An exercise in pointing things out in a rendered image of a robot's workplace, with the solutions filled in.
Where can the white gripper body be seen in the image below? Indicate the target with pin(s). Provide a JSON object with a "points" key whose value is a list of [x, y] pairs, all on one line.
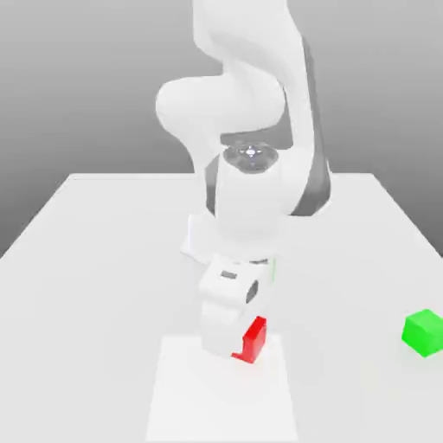
{"points": [[221, 332]]}

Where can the small green cube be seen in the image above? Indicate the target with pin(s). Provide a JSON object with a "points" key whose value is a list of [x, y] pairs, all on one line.
{"points": [[423, 334]]}

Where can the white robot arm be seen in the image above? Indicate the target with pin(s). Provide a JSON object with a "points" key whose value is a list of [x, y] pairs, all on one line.
{"points": [[249, 104]]}

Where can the small red cube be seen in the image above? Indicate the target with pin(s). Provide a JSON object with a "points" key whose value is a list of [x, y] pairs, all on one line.
{"points": [[254, 341]]}

